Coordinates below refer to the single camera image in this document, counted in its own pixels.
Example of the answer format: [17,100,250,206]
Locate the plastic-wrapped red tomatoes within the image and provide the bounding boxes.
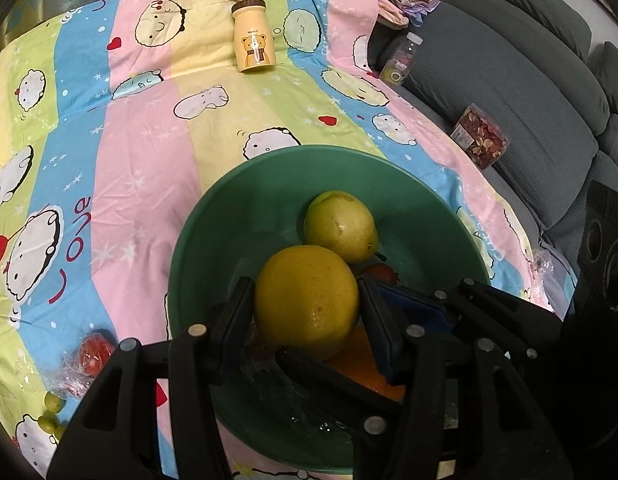
[59,329,117,396]

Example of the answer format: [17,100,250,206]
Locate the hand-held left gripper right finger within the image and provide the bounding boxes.
[358,277,575,480]

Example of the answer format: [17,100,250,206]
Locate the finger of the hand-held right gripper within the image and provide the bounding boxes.
[379,279,562,361]
[275,347,405,436]

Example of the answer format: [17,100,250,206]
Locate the striped cartoon-print bedsheet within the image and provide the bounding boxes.
[0,0,565,480]

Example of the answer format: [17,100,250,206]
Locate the grey sofa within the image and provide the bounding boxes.
[369,0,618,321]

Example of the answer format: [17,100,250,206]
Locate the bare red tomato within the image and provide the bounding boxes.
[361,262,397,286]

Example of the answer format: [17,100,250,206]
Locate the yellow-green pear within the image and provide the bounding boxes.
[303,190,380,265]

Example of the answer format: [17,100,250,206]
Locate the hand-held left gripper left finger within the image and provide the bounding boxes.
[46,276,257,480]

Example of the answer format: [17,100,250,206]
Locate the clear plastic drink bottle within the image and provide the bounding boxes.
[379,31,425,87]

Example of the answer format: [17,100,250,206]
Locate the yellow bear-print bottle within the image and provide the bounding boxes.
[221,0,276,75]

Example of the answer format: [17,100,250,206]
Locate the clear box of nuts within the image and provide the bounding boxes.
[449,103,510,170]

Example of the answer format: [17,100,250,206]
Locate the gold patterned curtain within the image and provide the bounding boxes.
[4,0,46,56]

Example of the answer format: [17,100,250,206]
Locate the green plastic bowl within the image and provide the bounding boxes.
[168,145,495,473]

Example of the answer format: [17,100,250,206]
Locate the orange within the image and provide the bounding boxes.
[329,327,407,401]

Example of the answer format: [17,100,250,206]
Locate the yellow lemon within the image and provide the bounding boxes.
[254,245,361,361]

